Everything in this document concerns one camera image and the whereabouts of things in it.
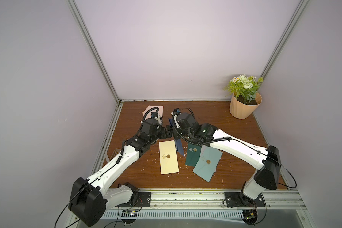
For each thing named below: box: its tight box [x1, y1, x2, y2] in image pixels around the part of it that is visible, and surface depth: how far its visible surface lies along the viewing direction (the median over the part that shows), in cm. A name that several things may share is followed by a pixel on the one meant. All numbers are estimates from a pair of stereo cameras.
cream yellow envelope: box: [158, 139, 180, 175], surface depth 89 cm
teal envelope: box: [191, 145, 223, 183], surface depth 87 cm
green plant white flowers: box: [223, 74, 264, 105], surface depth 91 cm
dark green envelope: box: [185, 142, 202, 168], surface depth 90 cm
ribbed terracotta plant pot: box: [229, 92, 263, 120], surface depth 102 cm
